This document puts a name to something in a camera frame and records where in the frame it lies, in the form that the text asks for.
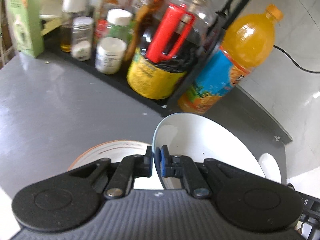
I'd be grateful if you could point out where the green cardboard box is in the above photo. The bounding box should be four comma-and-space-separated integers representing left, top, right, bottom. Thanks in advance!
9, 0, 63, 58

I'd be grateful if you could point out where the white plate Sweet print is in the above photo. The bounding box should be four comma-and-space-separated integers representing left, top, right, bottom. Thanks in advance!
152, 113, 265, 189

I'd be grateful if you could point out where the white lid seasoning jar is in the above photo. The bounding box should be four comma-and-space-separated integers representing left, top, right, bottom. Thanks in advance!
95, 9, 132, 75

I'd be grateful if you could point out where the black metal spice rack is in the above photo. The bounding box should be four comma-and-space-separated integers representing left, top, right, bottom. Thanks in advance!
43, 0, 266, 118

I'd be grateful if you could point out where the clear glass spice shaker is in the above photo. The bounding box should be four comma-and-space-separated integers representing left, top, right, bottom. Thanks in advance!
71, 16, 94, 61

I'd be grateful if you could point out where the clear bottle gold cap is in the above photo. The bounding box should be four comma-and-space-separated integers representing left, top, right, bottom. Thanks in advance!
189, 0, 215, 45

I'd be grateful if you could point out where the oil bottle white cap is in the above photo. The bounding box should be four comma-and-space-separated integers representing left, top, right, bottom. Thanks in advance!
60, 0, 87, 53

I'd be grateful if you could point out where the orange juice bottle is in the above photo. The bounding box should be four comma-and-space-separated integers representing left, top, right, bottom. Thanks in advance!
177, 4, 283, 114

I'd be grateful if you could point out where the white plate orange rim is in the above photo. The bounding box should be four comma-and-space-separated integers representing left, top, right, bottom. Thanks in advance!
67, 140, 161, 190

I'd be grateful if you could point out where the soy sauce bottle red handle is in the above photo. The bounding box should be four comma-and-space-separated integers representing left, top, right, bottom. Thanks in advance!
126, 0, 203, 100

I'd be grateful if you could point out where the black power cable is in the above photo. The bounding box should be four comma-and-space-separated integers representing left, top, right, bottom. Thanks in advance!
273, 44, 320, 74

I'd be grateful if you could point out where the white plate bakery print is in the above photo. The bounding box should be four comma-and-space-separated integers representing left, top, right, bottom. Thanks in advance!
258, 153, 282, 184

